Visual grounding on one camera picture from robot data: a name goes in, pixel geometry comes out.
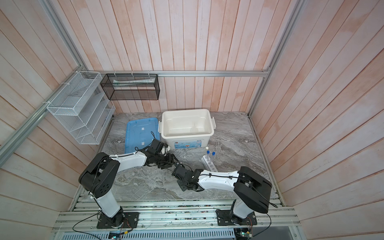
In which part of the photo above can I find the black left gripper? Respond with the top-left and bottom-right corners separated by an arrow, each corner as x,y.
154,153 -> 180,170

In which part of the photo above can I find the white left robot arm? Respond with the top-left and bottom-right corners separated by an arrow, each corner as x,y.
79,140 -> 179,230

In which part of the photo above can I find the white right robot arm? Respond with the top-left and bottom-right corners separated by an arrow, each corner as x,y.
172,164 -> 272,226

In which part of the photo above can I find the white test tube rack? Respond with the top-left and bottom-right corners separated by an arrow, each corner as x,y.
201,155 -> 218,172

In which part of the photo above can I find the white plastic storage bin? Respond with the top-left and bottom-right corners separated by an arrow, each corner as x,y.
158,109 -> 216,150

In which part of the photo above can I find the blue plastic bin lid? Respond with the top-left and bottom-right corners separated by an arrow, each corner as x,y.
125,118 -> 161,154

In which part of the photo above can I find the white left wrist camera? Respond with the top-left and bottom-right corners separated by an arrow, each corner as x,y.
161,144 -> 171,155

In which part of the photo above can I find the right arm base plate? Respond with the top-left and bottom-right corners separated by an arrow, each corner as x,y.
216,209 -> 257,226

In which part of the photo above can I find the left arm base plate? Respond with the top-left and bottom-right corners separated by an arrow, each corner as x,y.
97,212 -> 140,229

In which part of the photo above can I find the black wire mesh basket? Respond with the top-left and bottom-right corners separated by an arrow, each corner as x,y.
101,73 -> 161,101

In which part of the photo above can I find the white wire mesh shelf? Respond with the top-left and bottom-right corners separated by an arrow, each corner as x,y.
47,72 -> 116,145

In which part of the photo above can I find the aluminium frame rail back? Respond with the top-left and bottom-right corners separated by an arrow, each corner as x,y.
95,70 -> 269,77

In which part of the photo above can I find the aluminium frame rail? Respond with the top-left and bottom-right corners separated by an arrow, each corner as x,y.
95,70 -> 269,77
0,67 -> 83,167

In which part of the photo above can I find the aluminium frame rail left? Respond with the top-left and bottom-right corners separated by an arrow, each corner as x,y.
0,67 -> 83,167

